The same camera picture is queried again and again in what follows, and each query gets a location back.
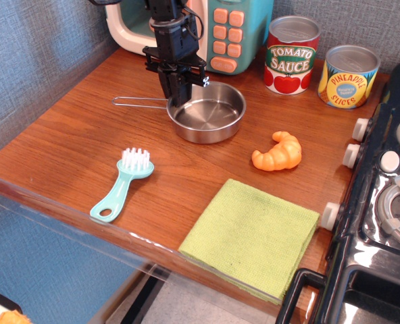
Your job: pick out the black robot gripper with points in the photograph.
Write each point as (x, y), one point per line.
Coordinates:
(175, 58)

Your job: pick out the steel pan with wire handle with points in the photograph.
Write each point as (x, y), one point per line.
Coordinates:
(213, 114)

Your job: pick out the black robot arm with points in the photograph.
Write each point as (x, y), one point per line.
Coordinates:
(169, 10)

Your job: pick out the teal brush with white bristles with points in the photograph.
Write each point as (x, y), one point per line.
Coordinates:
(135, 164)

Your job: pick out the green cloth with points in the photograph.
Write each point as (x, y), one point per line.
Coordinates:
(252, 239)

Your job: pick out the teal and cream toy microwave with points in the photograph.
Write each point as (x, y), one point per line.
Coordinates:
(232, 31)

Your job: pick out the tomato sauce can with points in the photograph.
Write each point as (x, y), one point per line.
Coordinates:
(290, 54)

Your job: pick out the orange plastic croissant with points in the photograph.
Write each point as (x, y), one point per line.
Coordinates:
(285, 154)

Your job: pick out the pineapple slices can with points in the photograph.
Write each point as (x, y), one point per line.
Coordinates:
(348, 76)

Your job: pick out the black toy stove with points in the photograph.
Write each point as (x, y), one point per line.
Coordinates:
(362, 279)

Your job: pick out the orange fuzzy object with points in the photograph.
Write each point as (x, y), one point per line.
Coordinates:
(14, 317)

